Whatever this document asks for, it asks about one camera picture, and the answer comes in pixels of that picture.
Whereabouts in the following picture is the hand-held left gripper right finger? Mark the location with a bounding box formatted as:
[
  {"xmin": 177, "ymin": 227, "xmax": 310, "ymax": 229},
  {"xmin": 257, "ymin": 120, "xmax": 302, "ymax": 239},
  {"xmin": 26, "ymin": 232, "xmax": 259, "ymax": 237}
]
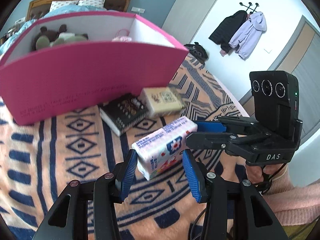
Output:
[{"xmin": 182, "ymin": 149, "xmax": 289, "ymax": 240}]

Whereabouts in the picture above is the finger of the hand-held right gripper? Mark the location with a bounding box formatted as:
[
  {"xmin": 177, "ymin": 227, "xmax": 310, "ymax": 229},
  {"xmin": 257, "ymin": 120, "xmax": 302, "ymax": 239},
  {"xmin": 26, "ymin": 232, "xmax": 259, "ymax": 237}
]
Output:
[
  {"xmin": 194, "ymin": 116, "xmax": 270, "ymax": 135},
  {"xmin": 185, "ymin": 132, "xmax": 270, "ymax": 155}
]

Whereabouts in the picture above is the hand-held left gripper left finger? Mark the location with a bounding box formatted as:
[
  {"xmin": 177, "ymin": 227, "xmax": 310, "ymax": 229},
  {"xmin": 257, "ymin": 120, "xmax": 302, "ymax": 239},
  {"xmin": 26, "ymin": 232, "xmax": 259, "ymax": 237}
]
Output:
[{"xmin": 32, "ymin": 149, "xmax": 139, "ymax": 240}]

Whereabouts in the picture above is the pink white tissue pack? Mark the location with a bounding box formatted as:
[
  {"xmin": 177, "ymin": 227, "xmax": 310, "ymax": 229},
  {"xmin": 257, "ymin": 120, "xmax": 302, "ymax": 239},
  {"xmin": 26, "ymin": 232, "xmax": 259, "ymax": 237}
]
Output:
[{"xmin": 132, "ymin": 116, "xmax": 198, "ymax": 180}]

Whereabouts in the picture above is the beige carton box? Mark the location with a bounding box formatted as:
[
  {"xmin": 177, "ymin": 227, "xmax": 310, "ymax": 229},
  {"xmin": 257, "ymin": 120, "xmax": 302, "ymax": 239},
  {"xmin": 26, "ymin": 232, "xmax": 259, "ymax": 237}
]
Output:
[{"xmin": 139, "ymin": 86, "xmax": 187, "ymax": 117}]

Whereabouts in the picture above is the black carton box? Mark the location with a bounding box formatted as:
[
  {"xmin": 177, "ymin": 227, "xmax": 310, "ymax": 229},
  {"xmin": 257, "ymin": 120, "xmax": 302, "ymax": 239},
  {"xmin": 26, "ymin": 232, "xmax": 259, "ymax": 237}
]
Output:
[{"xmin": 99, "ymin": 93, "xmax": 150, "ymax": 137}]

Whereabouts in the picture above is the pink cardboard box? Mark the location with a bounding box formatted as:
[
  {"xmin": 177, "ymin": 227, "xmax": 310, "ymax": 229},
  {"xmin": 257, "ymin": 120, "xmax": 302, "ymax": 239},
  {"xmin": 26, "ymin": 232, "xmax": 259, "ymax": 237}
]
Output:
[{"xmin": 0, "ymin": 11, "xmax": 190, "ymax": 126}]

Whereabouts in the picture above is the pink pouch with loop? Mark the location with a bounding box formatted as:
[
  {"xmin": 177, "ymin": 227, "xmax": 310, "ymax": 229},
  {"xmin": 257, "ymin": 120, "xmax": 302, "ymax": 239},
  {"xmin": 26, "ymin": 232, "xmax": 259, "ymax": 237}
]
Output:
[{"xmin": 112, "ymin": 29, "xmax": 132, "ymax": 42}]

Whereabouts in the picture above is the green frog plush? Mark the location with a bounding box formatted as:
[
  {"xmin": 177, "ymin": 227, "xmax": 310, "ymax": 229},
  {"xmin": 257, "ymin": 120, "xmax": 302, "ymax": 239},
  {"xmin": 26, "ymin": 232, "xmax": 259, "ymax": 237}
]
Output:
[{"xmin": 35, "ymin": 34, "xmax": 89, "ymax": 50}]

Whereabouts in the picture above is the brown plush toy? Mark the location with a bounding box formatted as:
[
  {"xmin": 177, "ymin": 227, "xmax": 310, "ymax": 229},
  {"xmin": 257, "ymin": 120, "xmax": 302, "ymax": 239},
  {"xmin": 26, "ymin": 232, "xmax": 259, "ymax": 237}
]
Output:
[{"xmin": 37, "ymin": 24, "xmax": 75, "ymax": 40}]

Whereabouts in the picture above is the person's right hand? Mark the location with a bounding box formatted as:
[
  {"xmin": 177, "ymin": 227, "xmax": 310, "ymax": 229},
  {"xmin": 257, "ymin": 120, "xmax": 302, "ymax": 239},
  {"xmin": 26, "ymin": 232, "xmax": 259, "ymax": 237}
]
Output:
[{"xmin": 246, "ymin": 164, "xmax": 285, "ymax": 195}]

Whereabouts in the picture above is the beige door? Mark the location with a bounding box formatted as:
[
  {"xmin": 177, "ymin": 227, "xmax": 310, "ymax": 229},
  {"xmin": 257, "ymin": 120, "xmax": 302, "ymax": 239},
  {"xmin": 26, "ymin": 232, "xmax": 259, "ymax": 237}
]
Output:
[{"xmin": 239, "ymin": 15, "xmax": 320, "ymax": 147}]

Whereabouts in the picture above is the pile of dark clothes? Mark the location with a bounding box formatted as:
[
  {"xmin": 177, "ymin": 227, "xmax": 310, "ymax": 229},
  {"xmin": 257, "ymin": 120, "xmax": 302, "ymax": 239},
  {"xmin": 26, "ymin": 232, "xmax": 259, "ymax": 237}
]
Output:
[{"xmin": 184, "ymin": 42, "xmax": 208, "ymax": 61}]

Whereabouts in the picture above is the lilac jacket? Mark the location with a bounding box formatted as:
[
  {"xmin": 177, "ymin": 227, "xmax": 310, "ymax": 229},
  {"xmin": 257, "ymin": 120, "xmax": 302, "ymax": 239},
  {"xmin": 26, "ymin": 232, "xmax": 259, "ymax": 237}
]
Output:
[{"xmin": 229, "ymin": 12, "xmax": 267, "ymax": 60}]

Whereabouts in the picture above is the black jacket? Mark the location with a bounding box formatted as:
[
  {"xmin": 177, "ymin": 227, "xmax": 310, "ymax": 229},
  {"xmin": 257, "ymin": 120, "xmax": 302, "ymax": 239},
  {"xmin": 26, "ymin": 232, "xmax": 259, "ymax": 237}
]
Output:
[{"xmin": 209, "ymin": 10, "xmax": 248, "ymax": 55}]

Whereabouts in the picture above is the beige wardrobe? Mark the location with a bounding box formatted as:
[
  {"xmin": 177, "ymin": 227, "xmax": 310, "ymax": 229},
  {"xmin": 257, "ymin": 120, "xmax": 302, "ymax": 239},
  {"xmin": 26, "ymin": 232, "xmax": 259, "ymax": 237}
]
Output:
[{"xmin": 161, "ymin": 0, "xmax": 232, "ymax": 45}]

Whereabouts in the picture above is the white spotted pillow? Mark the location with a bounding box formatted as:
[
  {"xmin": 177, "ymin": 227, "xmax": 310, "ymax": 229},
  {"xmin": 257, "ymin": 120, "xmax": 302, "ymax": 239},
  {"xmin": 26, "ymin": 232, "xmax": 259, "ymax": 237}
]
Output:
[
  {"xmin": 77, "ymin": 0, "xmax": 107, "ymax": 7},
  {"xmin": 49, "ymin": 1, "xmax": 78, "ymax": 12}
]

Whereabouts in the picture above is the light blue duvet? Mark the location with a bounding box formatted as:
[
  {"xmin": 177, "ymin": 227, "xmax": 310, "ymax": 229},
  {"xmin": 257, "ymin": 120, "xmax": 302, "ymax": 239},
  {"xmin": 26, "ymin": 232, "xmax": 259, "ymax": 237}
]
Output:
[{"xmin": 0, "ymin": 4, "xmax": 107, "ymax": 55}]

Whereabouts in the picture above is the black cable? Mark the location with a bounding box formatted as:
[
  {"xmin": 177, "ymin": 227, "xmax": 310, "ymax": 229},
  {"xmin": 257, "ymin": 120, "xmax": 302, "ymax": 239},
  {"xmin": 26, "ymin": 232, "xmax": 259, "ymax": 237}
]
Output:
[{"xmin": 189, "ymin": 204, "xmax": 208, "ymax": 240}]

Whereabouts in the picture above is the black wall coat hook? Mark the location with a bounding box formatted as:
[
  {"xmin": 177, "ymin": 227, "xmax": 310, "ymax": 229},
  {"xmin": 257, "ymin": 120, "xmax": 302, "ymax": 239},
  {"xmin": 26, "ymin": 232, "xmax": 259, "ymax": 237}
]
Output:
[{"xmin": 239, "ymin": 2, "xmax": 260, "ymax": 14}]

